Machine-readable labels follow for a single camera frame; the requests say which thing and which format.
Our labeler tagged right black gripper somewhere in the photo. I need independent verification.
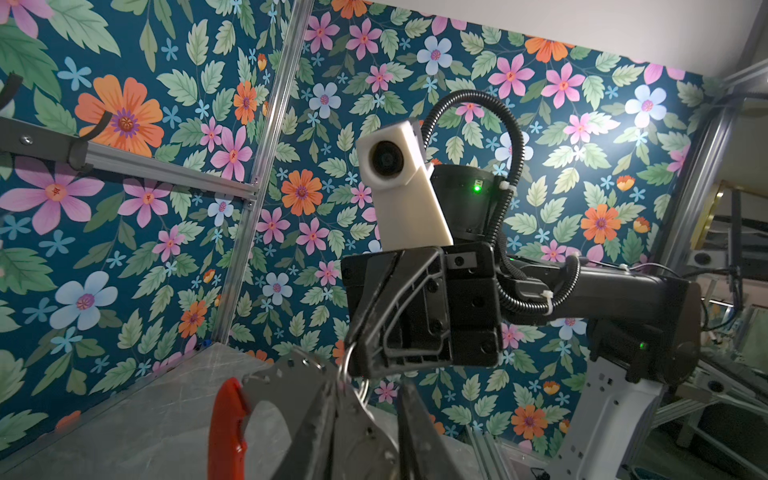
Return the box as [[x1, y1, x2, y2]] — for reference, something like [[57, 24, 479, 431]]
[[341, 165, 503, 379]]

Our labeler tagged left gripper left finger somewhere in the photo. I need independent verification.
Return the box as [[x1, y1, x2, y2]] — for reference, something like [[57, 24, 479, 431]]
[[272, 378, 340, 480]]

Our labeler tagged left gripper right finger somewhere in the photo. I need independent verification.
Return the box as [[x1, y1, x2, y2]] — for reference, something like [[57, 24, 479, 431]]
[[395, 383, 462, 480]]

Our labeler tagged red handled key ring organizer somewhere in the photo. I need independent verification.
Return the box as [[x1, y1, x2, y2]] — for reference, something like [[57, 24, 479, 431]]
[[207, 349, 399, 479]]

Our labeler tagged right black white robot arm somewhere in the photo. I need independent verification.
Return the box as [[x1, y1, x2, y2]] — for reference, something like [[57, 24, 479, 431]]
[[342, 165, 700, 479]]

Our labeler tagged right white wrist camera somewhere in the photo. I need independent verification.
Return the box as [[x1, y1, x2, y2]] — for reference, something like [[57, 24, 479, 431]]
[[356, 120, 454, 252]]

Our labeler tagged aluminium cage frame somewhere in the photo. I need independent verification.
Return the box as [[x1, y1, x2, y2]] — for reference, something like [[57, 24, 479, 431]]
[[76, 0, 314, 345]]

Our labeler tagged grey wall hook rack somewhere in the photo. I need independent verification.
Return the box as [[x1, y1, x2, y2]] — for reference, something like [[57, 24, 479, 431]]
[[1, 111, 113, 173]]

